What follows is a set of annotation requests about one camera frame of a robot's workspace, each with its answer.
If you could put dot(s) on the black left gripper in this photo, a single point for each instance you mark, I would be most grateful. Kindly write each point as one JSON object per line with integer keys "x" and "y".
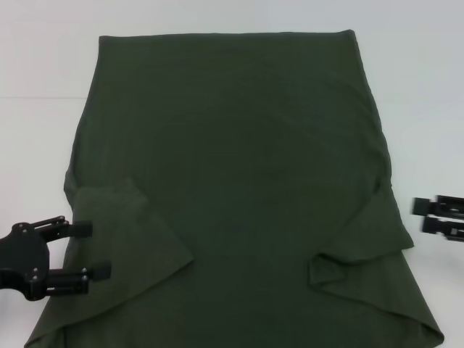
{"x": 23, "y": 261}

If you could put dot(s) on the dark green shirt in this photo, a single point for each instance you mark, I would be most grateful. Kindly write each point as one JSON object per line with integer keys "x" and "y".
{"x": 232, "y": 145}

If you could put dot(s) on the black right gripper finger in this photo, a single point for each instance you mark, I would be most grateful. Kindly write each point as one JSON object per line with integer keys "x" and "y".
{"x": 446, "y": 228}
{"x": 442, "y": 206}

